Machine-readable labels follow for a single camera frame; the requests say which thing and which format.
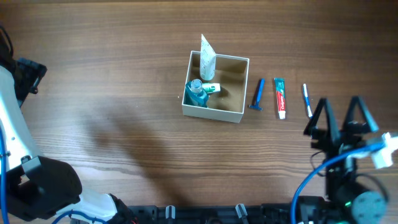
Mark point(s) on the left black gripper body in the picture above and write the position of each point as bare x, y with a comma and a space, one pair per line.
27, 74

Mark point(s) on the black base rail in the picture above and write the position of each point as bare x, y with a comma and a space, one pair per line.
237, 214

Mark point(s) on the blue disposable razor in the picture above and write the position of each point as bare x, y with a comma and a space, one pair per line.
257, 99

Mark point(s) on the red green toothpaste tube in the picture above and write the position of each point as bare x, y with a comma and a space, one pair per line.
280, 94

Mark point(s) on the teal mouthwash bottle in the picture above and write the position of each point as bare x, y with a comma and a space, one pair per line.
196, 93

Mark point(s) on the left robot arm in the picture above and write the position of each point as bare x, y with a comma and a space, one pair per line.
34, 186

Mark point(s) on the green white soap packet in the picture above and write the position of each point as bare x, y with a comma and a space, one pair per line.
211, 88

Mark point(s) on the blue white toothbrush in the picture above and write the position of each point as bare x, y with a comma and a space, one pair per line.
307, 101

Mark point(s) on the white square cardboard box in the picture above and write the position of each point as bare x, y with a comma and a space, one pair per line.
231, 72

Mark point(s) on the white leaf-print lotion tube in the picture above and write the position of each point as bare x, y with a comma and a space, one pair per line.
207, 60

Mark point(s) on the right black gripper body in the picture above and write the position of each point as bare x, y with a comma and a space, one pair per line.
331, 147

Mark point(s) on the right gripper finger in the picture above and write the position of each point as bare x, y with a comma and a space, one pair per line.
322, 126
352, 125

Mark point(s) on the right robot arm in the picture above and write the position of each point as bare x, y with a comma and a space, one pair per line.
346, 200

